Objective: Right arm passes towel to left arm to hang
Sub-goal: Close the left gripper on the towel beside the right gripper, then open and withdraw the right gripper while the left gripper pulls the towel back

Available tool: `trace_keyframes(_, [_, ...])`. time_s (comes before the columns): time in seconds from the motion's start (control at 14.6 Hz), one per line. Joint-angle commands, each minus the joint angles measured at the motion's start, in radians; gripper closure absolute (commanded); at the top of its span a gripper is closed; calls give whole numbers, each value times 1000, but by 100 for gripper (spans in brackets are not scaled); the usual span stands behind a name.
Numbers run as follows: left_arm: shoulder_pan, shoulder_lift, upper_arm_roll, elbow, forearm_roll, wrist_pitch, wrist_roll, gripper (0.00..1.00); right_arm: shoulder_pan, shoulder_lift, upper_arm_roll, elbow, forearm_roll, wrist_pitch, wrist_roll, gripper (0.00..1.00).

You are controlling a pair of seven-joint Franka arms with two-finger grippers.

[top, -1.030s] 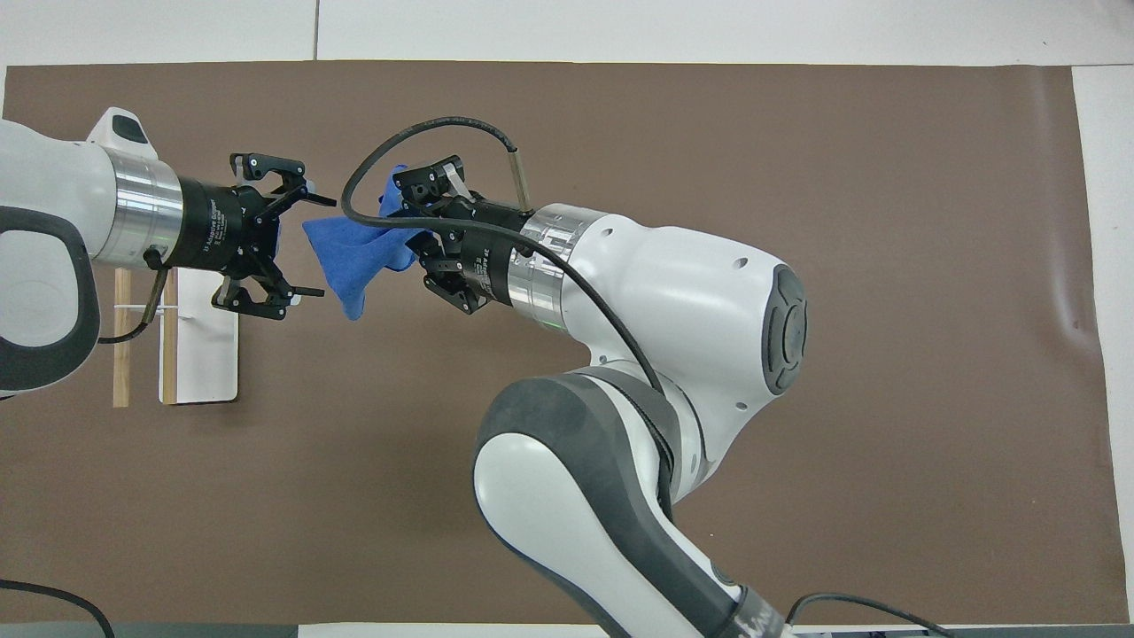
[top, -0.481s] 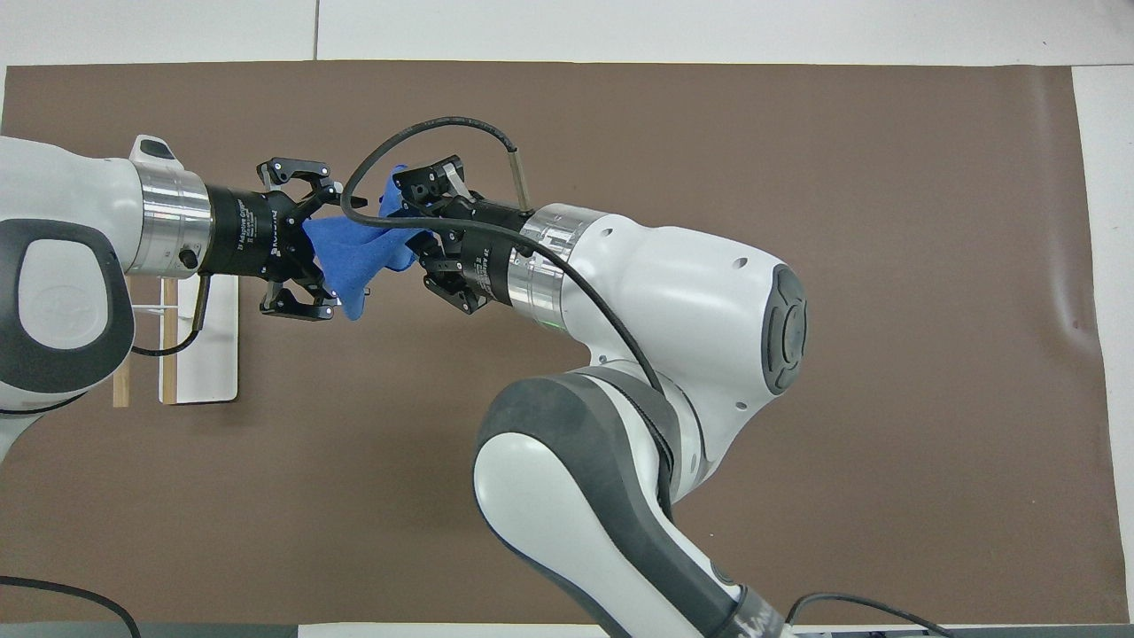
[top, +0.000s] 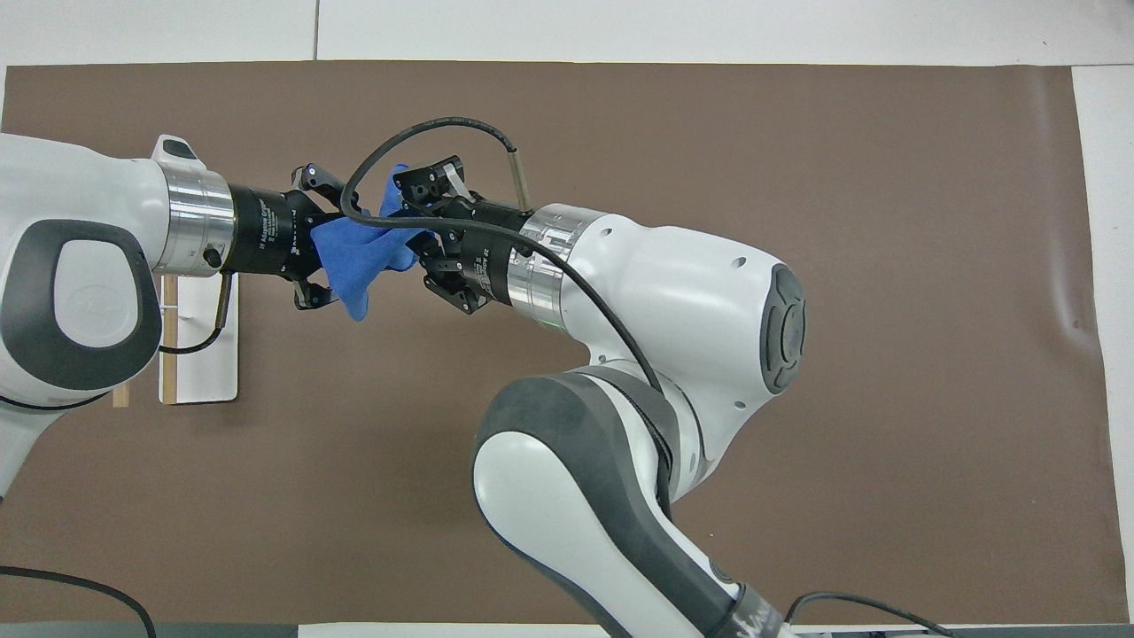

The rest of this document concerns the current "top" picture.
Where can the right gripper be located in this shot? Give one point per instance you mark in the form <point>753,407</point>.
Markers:
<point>487,244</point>

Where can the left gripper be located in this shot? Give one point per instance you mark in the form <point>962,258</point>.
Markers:
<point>266,232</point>

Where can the blue towel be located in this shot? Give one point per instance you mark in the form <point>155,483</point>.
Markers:
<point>359,257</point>

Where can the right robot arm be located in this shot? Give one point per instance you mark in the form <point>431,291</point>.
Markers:
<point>673,292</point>

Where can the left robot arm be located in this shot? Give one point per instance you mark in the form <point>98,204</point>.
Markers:
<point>80,221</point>

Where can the white wooden towel rack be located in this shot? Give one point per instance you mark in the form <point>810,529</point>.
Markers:
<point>205,354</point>

